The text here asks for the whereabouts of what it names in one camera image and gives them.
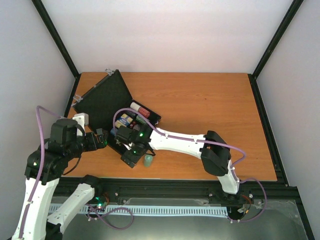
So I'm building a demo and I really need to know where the light green poker chip stack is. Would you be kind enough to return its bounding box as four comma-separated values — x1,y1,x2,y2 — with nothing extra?
143,154,153,168

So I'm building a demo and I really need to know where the blue yellow card deck box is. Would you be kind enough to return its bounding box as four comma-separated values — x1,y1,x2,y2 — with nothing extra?
114,113,133,129

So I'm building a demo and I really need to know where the black poker set case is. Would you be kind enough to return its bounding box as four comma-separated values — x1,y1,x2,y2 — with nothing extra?
70,69,162,159

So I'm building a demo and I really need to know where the dark blue poker chip stack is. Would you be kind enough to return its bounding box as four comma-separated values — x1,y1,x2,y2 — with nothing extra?
127,111,137,119

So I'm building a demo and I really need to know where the dark green poker chip stack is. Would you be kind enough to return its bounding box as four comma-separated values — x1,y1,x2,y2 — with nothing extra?
135,115,147,125

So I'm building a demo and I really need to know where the white poker chip stack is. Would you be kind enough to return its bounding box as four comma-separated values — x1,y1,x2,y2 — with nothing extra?
130,102,141,112

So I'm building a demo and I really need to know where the red poker chip stack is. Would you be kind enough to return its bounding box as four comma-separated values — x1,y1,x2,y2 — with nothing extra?
138,107,151,118

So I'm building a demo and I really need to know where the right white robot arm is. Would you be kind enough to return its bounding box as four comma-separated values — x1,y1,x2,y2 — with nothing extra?
115,126,240,195

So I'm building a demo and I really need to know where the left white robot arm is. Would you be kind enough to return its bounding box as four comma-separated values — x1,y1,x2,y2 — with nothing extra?
12,118,108,240

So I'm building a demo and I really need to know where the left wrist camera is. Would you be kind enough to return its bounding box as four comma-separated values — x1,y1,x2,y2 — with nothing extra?
72,113,89,137

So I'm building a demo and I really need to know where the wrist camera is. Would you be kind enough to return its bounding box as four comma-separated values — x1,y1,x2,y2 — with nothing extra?
114,126,136,145
72,113,89,137

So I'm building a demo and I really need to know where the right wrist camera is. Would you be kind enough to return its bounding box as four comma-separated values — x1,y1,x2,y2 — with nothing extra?
114,126,136,145

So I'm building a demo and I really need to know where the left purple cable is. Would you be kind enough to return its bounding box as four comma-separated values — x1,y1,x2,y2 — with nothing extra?
17,105,63,240

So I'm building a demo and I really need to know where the purple cable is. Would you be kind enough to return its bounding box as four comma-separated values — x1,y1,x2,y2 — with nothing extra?
112,107,268,223
17,105,63,240

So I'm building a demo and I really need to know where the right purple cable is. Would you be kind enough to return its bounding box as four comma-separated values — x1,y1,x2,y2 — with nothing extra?
112,107,268,223

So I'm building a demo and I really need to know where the white slotted cable duct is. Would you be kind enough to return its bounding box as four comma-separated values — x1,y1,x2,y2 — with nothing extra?
48,204,229,218

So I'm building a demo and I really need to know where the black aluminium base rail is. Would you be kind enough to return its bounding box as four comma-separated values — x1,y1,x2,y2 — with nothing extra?
53,177,302,206

